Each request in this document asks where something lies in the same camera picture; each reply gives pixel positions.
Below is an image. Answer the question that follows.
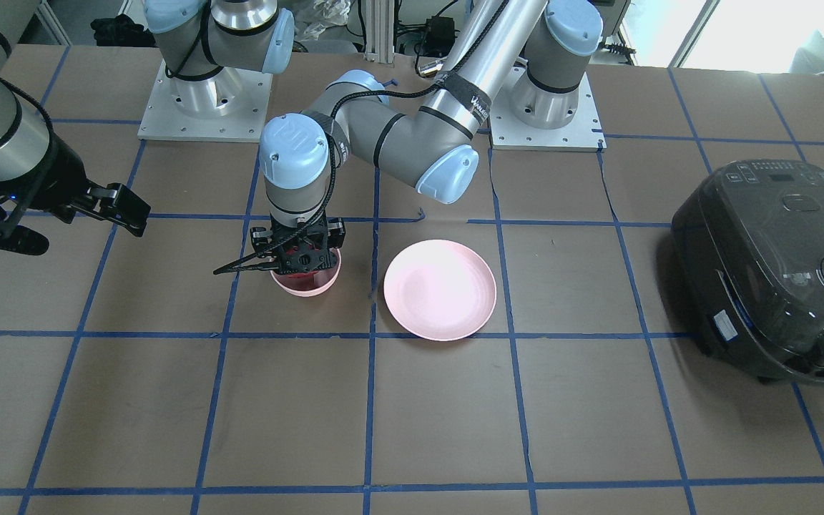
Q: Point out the black rice cooker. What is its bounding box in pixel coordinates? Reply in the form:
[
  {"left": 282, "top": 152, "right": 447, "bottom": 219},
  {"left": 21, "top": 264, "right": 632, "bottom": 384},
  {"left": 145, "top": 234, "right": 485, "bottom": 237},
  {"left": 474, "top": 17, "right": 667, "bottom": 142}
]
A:
[{"left": 671, "top": 160, "right": 824, "bottom": 387}]

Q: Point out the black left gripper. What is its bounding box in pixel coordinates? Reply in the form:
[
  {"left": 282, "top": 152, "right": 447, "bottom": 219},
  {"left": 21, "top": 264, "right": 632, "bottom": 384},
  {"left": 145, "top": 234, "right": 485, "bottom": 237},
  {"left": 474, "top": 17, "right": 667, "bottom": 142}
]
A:
[{"left": 250, "top": 217, "right": 345, "bottom": 274}]

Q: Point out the pink bowl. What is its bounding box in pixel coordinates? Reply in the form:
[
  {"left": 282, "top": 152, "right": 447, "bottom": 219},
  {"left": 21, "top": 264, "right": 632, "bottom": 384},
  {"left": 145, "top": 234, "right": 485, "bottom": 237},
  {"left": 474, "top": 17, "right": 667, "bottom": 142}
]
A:
[{"left": 270, "top": 249, "right": 341, "bottom": 298}]

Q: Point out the aluminium frame post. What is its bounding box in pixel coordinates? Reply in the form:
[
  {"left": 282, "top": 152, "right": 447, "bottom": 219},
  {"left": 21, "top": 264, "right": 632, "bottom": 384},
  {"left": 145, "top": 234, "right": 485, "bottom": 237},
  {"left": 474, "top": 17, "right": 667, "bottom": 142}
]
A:
[{"left": 360, "top": 0, "right": 396, "bottom": 67}]

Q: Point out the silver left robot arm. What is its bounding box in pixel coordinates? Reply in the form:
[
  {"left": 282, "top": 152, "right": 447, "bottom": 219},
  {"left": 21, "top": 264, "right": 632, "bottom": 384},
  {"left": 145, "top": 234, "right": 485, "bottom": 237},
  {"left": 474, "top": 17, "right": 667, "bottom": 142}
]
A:
[{"left": 225, "top": 1, "right": 604, "bottom": 276}]

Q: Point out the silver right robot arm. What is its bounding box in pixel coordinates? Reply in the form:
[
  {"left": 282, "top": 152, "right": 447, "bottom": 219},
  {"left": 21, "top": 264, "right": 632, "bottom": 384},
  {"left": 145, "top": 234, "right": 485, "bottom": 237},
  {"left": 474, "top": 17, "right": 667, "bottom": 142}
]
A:
[{"left": 0, "top": 1, "right": 295, "bottom": 255}]

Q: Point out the red apple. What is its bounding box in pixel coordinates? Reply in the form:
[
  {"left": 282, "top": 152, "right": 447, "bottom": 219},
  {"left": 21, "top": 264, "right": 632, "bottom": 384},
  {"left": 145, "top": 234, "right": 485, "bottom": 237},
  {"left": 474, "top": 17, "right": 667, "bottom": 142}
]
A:
[{"left": 274, "top": 270, "right": 328, "bottom": 284}]

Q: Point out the pink plate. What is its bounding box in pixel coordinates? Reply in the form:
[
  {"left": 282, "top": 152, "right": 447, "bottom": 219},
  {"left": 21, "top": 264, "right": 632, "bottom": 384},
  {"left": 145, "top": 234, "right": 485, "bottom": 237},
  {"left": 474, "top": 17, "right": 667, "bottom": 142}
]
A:
[{"left": 383, "top": 239, "right": 497, "bottom": 342}]

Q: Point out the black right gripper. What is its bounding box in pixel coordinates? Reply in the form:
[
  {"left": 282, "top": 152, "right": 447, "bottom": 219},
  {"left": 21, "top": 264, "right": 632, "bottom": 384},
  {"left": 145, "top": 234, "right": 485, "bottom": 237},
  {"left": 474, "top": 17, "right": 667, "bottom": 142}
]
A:
[{"left": 0, "top": 132, "right": 151, "bottom": 255}]

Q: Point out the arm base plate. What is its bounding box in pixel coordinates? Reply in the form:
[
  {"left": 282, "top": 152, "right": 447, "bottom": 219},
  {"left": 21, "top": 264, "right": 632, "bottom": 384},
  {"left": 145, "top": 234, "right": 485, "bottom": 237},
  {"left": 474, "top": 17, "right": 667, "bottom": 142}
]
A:
[
  {"left": 489, "top": 66, "right": 607, "bottom": 152},
  {"left": 137, "top": 63, "right": 273, "bottom": 143}
]

